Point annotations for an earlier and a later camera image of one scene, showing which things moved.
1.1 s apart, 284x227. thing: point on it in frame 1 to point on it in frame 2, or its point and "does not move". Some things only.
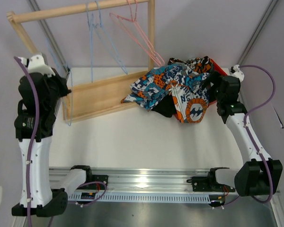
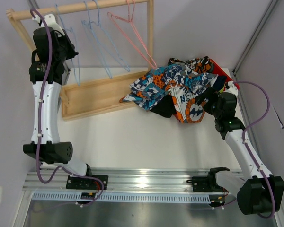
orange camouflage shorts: (202, 65) does not move
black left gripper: (61, 81) to (65, 39)
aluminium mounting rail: (134, 179) does not move
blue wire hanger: (90, 36) to (87, 27)
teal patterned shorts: (187, 87) does not move
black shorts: (166, 106) does not move
